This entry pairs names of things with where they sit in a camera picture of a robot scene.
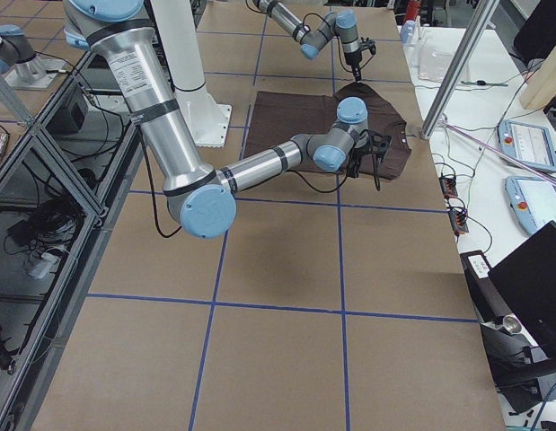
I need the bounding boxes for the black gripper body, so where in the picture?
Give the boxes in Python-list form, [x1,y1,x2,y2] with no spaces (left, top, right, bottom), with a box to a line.
[347,130,391,176]
[342,38,376,72]

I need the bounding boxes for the dark brown t-shirt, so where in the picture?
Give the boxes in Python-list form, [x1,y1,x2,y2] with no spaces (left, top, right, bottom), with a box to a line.
[243,83,411,180]

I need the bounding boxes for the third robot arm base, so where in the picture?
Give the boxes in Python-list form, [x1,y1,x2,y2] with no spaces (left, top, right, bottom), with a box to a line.
[0,24,66,90]

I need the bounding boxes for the upper teach pendant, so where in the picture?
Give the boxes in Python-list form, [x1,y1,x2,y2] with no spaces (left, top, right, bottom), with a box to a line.
[498,120,556,173]

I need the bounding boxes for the teach pendant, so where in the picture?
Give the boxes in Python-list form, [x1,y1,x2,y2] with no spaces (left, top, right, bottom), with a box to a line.
[504,176,556,235]
[498,120,556,173]

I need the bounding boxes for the lower teach pendant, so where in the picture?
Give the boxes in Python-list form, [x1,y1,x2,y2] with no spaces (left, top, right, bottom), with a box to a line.
[504,176,556,235]

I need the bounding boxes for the black monitor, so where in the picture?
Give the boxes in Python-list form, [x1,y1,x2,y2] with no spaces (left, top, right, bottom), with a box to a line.
[489,222,556,357]

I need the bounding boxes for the aluminium frame post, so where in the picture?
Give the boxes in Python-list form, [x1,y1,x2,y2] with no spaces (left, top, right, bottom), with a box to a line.
[421,0,499,139]

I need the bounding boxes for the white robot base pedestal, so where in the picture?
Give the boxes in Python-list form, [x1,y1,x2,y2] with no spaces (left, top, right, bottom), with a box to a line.
[151,0,232,148]

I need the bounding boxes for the black metal frame rack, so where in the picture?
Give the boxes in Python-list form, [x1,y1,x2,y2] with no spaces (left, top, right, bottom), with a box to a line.
[0,41,138,430]

